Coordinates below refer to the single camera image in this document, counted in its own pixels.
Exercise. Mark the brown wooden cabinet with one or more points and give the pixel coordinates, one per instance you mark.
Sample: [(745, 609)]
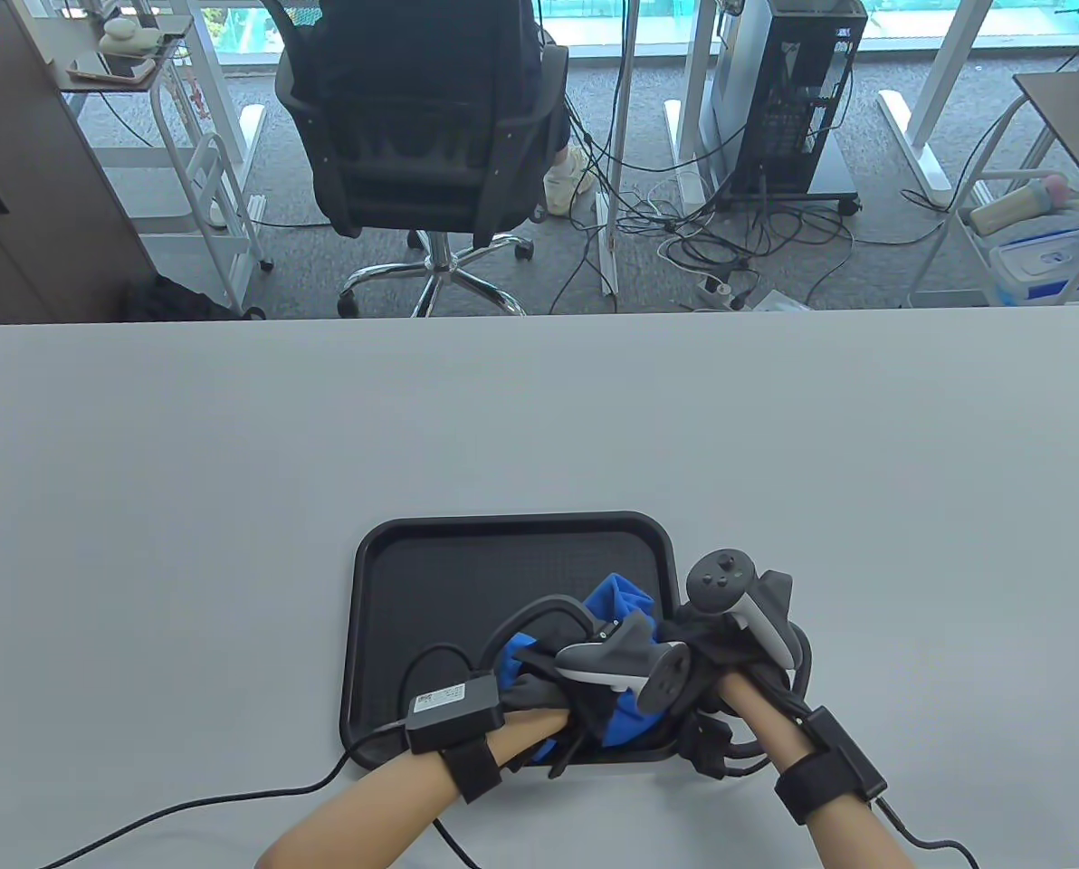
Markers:
[(33, 181)]

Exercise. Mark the person's left forearm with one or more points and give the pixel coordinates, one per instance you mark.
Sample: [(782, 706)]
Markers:
[(367, 806)]

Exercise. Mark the white round object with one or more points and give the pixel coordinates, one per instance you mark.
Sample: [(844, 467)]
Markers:
[(128, 36)]

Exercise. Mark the black bag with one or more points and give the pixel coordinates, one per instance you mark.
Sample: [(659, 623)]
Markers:
[(177, 300)]

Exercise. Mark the grey right hand controller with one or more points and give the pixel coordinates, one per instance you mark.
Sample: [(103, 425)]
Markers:
[(720, 584)]

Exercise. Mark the blue lidded plastic container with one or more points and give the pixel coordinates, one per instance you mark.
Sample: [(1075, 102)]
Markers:
[(1046, 262)]

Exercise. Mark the grey left hand controller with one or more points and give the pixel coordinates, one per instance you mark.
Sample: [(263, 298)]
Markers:
[(666, 674)]

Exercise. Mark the black office chair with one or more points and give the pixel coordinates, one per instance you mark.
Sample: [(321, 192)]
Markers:
[(413, 163)]

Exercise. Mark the blue rectangular towel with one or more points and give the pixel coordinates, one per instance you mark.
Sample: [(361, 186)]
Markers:
[(616, 597)]

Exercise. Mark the black computer tower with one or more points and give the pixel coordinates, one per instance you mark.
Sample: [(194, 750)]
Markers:
[(802, 90)]

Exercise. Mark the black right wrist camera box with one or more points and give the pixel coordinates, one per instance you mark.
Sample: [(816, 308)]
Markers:
[(852, 751)]

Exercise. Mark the black plastic tray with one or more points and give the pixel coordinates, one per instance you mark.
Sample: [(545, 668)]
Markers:
[(431, 588)]

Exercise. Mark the pastel drinking bottle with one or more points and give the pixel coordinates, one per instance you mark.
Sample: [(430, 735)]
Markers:
[(1010, 208)]

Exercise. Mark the white desk leg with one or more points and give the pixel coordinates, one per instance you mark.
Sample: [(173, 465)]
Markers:
[(619, 109), (698, 72), (933, 109), (252, 136)]

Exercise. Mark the dark side table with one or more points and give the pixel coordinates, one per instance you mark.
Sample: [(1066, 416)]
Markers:
[(1078, 118)]

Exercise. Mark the person's right forearm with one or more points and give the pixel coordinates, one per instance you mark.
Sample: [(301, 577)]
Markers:
[(761, 733)]

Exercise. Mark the black right controller mount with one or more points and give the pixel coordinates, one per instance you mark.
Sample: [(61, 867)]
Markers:
[(719, 747)]

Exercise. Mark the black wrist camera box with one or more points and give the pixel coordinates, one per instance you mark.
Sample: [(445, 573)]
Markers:
[(852, 751), (453, 715)]

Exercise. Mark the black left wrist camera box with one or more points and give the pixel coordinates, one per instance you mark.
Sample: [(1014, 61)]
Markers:
[(453, 715)]

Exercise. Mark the grey hand controller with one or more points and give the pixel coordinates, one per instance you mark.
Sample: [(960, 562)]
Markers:
[(720, 584), (666, 674)]

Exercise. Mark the person's left hand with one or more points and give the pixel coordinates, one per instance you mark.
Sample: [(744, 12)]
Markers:
[(539, 692)]

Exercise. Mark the person's right hand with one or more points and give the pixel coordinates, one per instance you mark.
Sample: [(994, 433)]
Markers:
[(707, 652)]

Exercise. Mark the black computer dolly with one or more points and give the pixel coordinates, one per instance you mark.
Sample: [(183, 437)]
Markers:
[(834, 186)]

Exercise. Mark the smartphone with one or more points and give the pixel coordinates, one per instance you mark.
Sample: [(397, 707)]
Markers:
[(109, 68)]

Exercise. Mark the white power strip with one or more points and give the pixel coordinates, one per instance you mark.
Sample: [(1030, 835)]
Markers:
[(713, 290)]

